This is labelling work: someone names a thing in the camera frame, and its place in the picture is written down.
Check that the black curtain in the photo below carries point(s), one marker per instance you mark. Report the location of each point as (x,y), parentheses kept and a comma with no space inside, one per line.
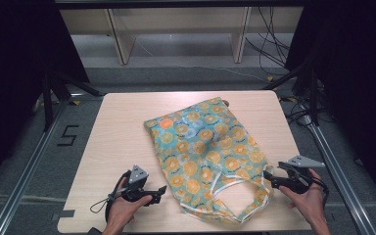
(16,71)
(359,81)

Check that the light wooden desk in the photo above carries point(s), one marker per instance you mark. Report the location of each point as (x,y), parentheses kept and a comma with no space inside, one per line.
(182,23)

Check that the person's left hand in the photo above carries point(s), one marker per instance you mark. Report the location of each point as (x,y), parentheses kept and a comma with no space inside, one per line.
(122,212)

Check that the aluminium rail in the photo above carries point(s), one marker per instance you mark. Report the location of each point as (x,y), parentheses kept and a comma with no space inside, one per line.
(336,169)
(29,169)

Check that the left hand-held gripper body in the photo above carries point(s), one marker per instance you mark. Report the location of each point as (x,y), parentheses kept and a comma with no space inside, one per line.
(137,176)

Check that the person's right hand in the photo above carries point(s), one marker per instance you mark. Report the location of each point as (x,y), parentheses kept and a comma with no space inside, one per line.
(308,202)

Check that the yellow tape piece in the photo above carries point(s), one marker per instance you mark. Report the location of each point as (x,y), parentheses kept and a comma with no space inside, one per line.
(270,79)
(76,102)
(291,99)

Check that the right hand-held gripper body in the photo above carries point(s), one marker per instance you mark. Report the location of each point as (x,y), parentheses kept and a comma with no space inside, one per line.
(298,176)

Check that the black tape strip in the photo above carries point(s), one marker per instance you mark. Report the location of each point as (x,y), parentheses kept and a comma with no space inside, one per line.
(67,214)

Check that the fruit print shopping bag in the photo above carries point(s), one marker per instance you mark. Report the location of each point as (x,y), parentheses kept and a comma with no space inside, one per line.
(202,147)

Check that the black metal stand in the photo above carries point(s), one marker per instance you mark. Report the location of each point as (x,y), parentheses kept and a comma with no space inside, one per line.
(311,94)
(49,98)

